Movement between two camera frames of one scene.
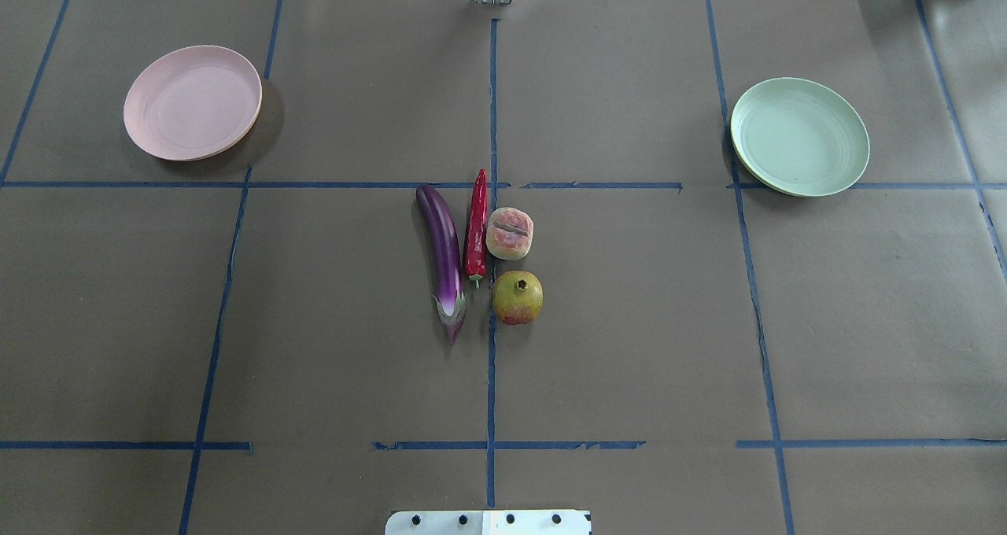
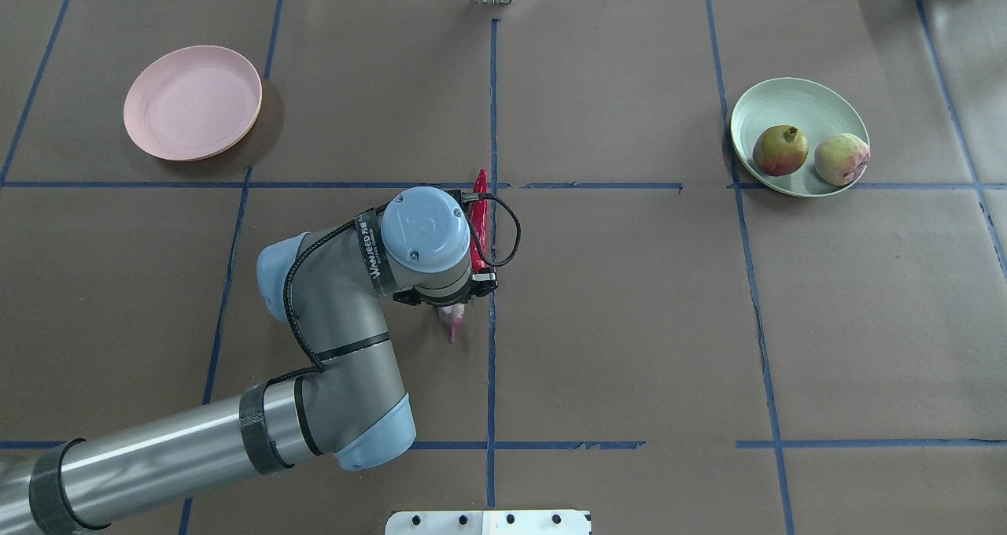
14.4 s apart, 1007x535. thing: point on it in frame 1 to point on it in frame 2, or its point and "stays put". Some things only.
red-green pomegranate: (517, 297) to (780, 150)
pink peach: (509, 233) to (841, 158)
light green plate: (799, 137) stays put
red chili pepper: (476, 233) stays put
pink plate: (193, 103) stays put
